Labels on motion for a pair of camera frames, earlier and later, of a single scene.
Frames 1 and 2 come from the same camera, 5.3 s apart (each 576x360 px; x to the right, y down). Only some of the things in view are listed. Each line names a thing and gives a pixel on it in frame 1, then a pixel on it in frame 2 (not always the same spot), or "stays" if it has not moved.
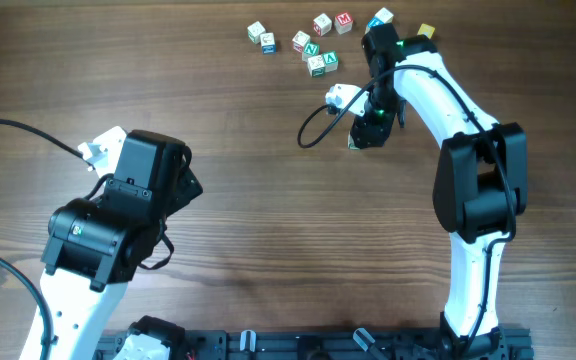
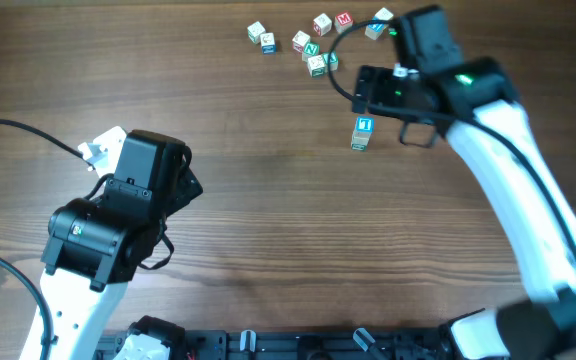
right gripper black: (374, 134) → (375, 80)
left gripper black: (186, 190) stays
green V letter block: (331, 61) stays
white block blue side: (268, 44) stays
